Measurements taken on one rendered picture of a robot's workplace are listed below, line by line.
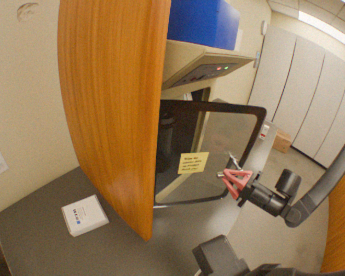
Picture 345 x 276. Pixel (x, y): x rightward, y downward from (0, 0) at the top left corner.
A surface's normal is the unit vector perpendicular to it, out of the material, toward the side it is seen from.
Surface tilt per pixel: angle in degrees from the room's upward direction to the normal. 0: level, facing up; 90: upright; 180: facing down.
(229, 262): 15
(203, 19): 90
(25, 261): 0
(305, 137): 90
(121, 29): 90
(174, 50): 90
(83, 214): 0
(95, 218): 0
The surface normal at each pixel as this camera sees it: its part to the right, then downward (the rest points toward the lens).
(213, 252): -0.15, -0.79
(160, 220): 0.11, -0.80
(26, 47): 0.76, 0.45
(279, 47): -0.65, 0.39
